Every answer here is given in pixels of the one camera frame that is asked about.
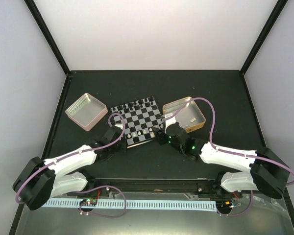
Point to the black white chessboard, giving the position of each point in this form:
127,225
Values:
139,115

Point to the black front rail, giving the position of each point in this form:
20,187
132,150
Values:
203,188

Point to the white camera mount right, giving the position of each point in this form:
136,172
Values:
169,119

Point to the gold metal tin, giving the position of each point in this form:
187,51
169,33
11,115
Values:
190,117

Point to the black frame post left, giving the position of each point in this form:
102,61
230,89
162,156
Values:
31,5

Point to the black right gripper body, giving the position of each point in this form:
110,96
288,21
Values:
162,141

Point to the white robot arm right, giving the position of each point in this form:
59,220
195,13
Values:
257,170

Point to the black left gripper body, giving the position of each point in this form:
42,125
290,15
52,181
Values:
122,148

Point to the black frame post right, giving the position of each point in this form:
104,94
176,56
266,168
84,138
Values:
270,22

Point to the pink metal tin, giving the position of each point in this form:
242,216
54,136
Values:
87,111

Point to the black frame post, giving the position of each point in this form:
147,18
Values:
31,5
270,22

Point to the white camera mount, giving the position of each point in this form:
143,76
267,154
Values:
119,125
169,119

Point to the white slotted cable duct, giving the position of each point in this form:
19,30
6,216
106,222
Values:
76,203

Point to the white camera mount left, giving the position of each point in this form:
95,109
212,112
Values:
119,125

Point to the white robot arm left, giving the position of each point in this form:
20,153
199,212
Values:
41,180

